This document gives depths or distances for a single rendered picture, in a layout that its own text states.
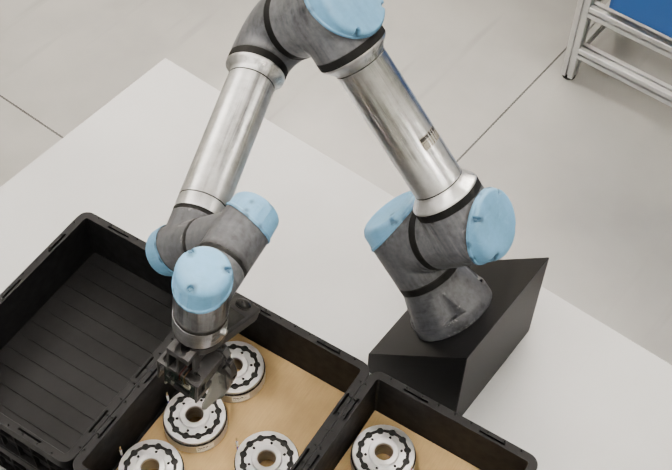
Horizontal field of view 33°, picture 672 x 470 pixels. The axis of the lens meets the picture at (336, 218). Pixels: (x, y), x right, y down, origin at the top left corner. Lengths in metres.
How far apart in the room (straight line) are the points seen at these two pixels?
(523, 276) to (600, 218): 1.33
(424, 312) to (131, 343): 0.51
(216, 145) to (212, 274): 0.29
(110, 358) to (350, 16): 0.74
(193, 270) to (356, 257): 0.85
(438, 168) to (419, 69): 1.86
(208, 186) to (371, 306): 0.64
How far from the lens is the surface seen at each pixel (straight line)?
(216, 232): 1.52
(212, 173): 1.67
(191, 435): 1.89
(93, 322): 2.07
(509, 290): 1.99
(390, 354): 2.03
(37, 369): 2.03
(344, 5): 1.68
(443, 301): 1.95
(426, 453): 1.91
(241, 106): 1.72
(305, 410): 1.94
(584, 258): 3.22
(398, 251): 1.90
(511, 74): 3.65
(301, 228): 2.31
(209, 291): 1.45
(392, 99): 1.74
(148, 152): 2.47
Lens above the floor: 2.53
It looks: 52 degrees down
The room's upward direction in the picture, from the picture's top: 2 degrees clockwise
